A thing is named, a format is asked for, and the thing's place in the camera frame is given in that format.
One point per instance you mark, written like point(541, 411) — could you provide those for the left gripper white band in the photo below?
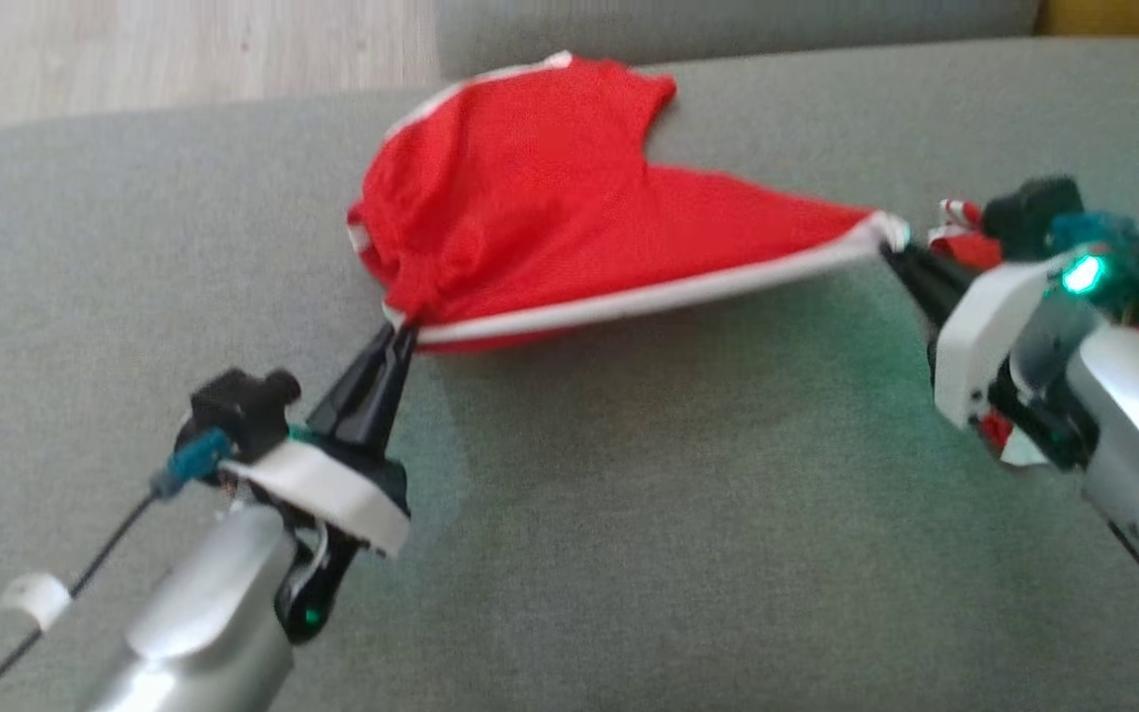
point(332, 489)

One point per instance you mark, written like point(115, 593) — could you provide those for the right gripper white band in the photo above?
point(975, 336)

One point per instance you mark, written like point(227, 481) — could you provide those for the red Bulls 23 jersey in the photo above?
point(530, 198)

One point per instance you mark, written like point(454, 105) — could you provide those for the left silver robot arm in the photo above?
point(204, 613)

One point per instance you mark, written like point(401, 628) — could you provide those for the large grey sofa seat cushion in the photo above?
point(629, 514)

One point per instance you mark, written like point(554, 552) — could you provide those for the yellow upholstered furniture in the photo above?
point(1123, 15)

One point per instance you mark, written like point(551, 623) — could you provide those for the small grey sofa cushion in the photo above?
point(728, 25)

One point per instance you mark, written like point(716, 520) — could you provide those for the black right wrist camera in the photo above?
point(1024, 213)

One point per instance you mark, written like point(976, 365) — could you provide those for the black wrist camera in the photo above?
point(238, 410)
point(1024, 213)

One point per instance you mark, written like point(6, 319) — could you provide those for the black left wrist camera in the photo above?
point(238, 410)

